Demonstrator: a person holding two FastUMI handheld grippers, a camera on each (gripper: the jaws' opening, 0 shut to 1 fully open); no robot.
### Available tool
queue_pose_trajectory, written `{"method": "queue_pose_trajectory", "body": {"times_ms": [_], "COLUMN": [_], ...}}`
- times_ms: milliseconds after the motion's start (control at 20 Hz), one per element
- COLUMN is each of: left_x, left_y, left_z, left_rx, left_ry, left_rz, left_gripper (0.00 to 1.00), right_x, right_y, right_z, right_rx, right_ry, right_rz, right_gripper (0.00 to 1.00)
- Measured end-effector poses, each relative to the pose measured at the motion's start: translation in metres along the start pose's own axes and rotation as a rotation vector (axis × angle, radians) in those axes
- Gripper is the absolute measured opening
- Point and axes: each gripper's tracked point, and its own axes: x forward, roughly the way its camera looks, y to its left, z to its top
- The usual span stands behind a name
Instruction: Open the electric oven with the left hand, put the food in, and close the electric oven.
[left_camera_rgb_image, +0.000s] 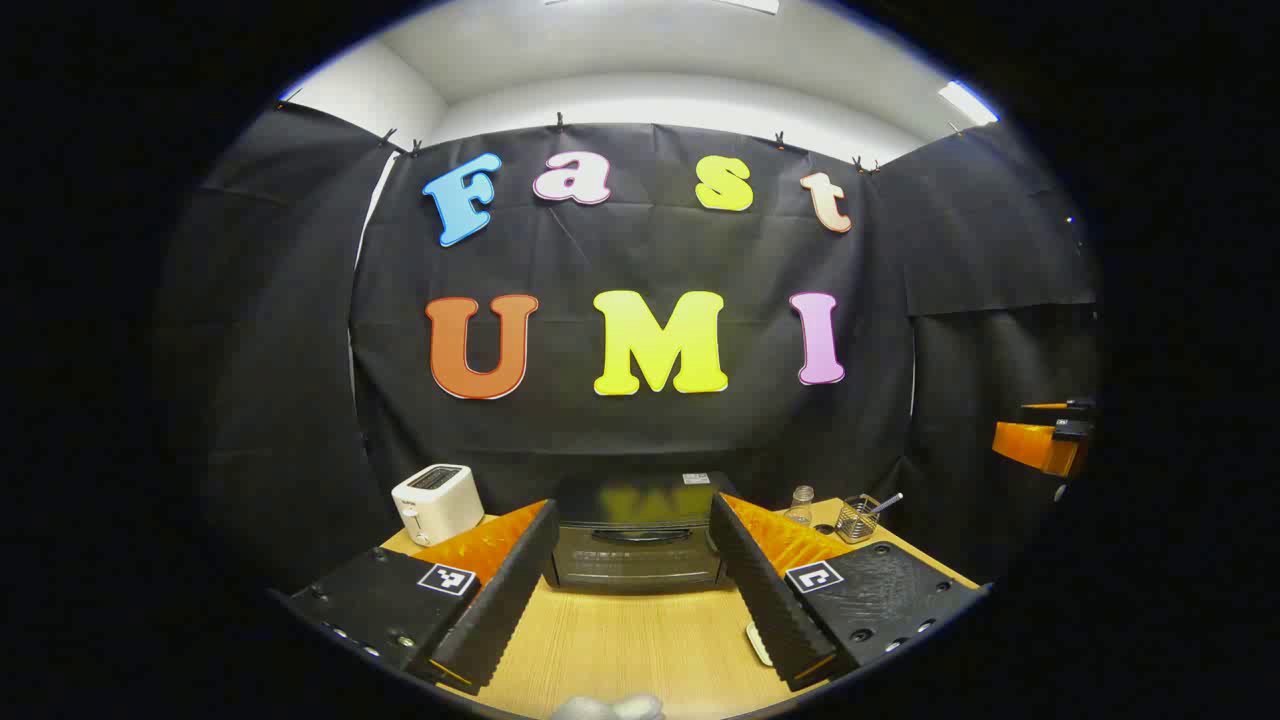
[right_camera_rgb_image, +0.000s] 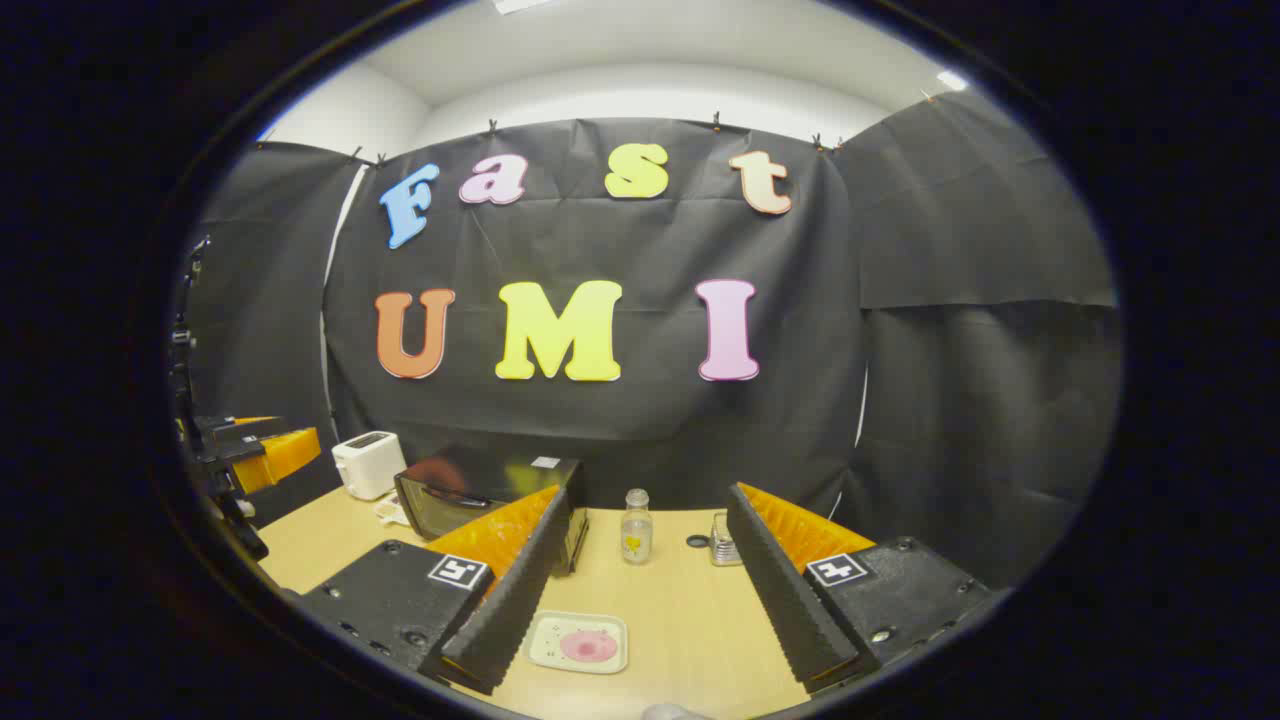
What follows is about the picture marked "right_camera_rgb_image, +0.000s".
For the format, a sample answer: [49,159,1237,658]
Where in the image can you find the white square plate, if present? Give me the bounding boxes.
[526,611,629,675]

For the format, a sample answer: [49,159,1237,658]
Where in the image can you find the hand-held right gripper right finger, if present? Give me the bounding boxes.
[727,482,996,696]

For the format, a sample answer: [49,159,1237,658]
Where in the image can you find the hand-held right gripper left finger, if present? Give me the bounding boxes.
[300,485,573,696]

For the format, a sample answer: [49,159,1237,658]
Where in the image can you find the black backdrop cloth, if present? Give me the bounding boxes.
[185,90,1119,591]

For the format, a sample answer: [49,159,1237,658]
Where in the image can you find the black electric oven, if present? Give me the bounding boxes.
[393,445,591,577]

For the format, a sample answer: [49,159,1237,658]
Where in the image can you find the clear glass bottle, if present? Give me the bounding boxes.
[621,489,654,566]

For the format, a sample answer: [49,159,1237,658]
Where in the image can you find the metal wire holder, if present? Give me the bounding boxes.
[710,511,744,567]

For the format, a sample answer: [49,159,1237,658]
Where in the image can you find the white toaster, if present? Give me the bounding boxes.
[332,431,407,501]

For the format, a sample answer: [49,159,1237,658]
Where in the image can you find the pink ham slice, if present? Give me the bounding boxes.
[560,630,619,664]

